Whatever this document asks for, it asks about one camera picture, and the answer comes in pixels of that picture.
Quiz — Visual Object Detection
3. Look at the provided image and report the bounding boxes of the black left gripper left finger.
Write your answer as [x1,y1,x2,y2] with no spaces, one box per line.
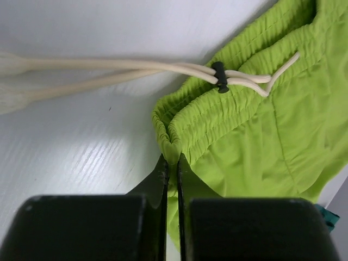
[1,157,169,260]

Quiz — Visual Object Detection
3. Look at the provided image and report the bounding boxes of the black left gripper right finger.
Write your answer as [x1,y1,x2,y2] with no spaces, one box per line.
[177,155,339,260]

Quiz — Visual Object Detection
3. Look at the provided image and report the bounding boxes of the teal green shorts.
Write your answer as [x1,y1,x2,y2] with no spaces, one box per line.
[315,204,340,232]

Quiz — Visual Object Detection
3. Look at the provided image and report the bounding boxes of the lime green shorts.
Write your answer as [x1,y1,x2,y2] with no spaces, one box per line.
[0,0,348,255]

